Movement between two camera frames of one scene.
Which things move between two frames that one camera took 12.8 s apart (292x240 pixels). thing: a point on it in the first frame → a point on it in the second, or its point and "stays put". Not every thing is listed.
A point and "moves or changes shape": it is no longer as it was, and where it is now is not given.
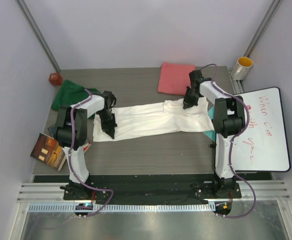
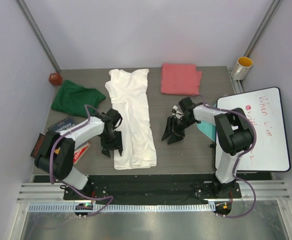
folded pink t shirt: [174, 78] stays put
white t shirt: [151, 121] moves or changes shape
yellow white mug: [241, 68] stays put
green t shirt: [69, 93] stays put
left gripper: [110, 129] → [117, 145]
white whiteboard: [263, 147] stays put
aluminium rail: [38, 192] stays put
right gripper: [187, 102] → [169, 130]
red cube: [55, 79] stays put
